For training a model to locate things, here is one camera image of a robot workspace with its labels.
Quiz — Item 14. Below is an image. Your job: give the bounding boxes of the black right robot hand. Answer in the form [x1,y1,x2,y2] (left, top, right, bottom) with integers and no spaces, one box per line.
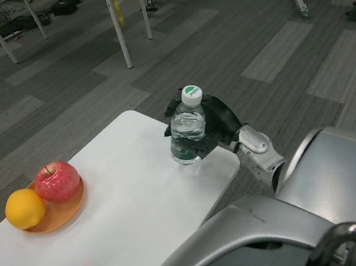
[156,79,247,166]

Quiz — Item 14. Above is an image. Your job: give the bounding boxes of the clear water bottle green label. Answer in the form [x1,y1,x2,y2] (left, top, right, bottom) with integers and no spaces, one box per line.
[159,82,216,168]

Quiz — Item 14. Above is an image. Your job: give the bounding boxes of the long white table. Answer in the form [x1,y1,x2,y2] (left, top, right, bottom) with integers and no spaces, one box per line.
[0,0,158,91]

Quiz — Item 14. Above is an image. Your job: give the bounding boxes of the silver robot chest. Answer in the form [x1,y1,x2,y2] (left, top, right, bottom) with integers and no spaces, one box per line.
[112,176,356,266]

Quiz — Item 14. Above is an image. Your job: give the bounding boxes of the yellow tape measure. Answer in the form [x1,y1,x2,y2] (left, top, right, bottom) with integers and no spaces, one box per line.
[109,0,126,28]

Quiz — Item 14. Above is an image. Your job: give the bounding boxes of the red apple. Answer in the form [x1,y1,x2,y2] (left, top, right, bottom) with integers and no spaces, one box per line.
[31,158,84,207]

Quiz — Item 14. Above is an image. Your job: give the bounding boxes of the orange plastic plate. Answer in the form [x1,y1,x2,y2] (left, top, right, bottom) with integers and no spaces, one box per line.
[18,172,92,236]

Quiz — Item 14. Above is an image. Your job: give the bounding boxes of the yellow lemon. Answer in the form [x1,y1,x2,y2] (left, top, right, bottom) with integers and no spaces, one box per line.
[1,185,49,233]

